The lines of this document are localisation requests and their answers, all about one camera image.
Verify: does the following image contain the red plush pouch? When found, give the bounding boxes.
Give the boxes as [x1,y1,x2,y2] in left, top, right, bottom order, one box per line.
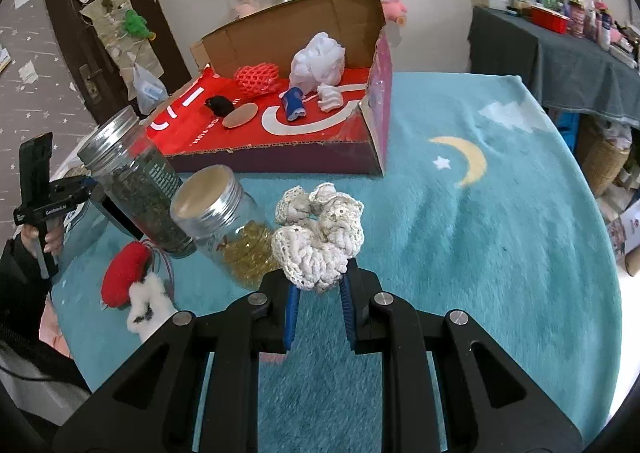
[100,239,175,308]

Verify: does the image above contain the cream crochet scrunchie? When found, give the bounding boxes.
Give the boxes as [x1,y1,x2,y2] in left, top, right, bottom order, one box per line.
[271,182,364,293]

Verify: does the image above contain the red foam net sleeve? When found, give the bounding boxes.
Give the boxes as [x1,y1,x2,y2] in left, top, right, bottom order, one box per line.
[233,63,281,98]

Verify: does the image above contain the person's left hand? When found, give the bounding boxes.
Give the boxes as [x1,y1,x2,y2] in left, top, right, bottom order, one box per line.
[21,219,64,258]

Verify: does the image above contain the colourful dark small box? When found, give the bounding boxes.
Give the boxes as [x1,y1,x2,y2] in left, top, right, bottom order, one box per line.
[89,182,144,241]

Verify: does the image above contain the tall tea leaf jar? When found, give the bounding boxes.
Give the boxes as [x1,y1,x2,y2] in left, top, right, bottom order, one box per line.
[78,106,196,258]

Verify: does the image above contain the white plastic bag on door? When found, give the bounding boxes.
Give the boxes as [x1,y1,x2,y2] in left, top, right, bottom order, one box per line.
[134,63,168,116]

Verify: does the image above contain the small glass jar gold contents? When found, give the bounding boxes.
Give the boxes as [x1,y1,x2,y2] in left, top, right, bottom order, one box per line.
[169,165,278,289]

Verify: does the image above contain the green plush on door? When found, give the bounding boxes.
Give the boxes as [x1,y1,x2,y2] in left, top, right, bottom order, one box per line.
[122,9,156,41]

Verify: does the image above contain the black fluffy ball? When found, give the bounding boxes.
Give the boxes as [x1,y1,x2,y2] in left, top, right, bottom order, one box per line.
[205,95,235,118]

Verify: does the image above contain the teal plush table cover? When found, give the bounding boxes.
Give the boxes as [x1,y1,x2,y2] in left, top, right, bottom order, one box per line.
[52,72,622,452]

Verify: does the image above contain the tan round pad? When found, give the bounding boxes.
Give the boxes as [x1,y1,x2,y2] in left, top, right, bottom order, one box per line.
[222,103,259,129]

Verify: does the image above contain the brown wooden door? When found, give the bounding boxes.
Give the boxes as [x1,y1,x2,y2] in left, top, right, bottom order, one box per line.
[44,0,191,124]

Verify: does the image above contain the blue rolled sock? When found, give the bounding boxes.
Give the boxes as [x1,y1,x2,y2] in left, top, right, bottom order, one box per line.
[281,87,307,122]

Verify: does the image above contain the wicker basket under table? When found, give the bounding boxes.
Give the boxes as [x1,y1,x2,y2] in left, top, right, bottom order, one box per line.
[576,132,630,197]

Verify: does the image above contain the open red cardboard box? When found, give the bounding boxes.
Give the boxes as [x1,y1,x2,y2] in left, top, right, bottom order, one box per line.
[144,0,393,176]

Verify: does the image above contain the small white crochet piece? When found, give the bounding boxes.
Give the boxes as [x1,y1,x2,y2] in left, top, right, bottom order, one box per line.
[317,83,344,113]

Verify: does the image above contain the dark grey covered table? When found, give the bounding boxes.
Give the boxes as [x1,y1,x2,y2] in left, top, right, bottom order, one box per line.
[468,8,639,129]

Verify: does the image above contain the red basin on table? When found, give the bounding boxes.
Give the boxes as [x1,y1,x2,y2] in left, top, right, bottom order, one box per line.
[529,5,570,35]

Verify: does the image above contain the pink plush on wall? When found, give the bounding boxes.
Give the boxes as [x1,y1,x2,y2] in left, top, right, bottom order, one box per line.
[231,0,262,20]

